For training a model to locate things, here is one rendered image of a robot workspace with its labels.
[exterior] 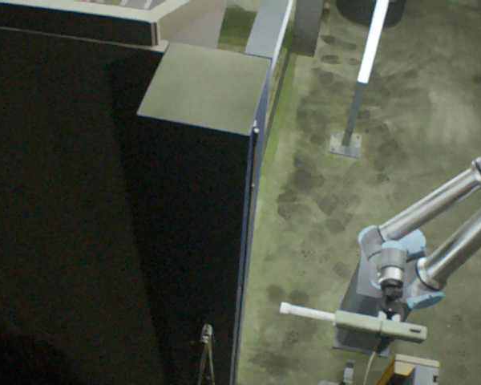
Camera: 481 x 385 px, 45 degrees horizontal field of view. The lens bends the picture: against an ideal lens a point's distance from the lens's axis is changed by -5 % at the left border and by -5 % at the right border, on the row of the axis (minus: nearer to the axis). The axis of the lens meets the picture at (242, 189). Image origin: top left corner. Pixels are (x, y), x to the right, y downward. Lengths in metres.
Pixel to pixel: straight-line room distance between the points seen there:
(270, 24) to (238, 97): 0.20
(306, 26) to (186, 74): 3.43
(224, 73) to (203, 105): 0.08
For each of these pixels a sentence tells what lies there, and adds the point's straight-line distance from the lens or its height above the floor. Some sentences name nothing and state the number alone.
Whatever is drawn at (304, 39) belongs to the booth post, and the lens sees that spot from 4.46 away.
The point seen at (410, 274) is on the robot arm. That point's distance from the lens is 2.48.
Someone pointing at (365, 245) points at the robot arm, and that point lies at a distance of 2.33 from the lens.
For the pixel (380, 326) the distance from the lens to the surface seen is 1.99.
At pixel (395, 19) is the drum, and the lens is 4.98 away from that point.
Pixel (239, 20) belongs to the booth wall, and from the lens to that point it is 4.47.
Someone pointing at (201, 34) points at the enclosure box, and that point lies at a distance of 2.08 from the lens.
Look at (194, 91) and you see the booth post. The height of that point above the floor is 2.29.
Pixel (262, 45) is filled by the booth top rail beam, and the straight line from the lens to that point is 1.05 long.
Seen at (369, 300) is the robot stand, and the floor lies 0.58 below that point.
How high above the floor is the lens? 2.96
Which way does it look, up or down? 54 degrees down
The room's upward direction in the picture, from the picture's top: 4 degrees clockwise
